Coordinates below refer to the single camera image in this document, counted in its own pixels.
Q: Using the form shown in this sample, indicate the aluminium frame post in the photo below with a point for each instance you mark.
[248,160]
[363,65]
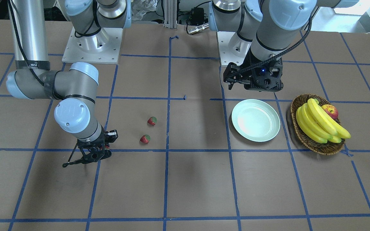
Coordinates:
[170,13]

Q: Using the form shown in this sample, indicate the red apple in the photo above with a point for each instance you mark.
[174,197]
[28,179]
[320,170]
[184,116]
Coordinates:
[330,110]

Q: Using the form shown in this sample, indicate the light green plate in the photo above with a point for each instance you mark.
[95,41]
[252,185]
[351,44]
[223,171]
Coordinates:
[255,120]

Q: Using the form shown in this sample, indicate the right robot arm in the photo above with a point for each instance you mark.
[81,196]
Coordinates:
[76,89]

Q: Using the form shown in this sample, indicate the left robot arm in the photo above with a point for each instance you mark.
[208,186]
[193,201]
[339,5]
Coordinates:
[264,31]

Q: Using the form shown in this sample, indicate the red strawberry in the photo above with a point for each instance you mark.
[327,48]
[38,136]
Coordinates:
[145,139]
[152,120]

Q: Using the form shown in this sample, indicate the yellow banana bunch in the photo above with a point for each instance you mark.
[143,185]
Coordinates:
[317,125]

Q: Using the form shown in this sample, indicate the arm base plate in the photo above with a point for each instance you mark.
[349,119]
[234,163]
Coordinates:
[232,48]
[102,48]

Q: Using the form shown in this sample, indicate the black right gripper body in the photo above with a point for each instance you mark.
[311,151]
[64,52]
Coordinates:
[91,146]

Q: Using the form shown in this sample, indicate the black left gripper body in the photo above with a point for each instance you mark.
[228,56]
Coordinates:
[247,65]

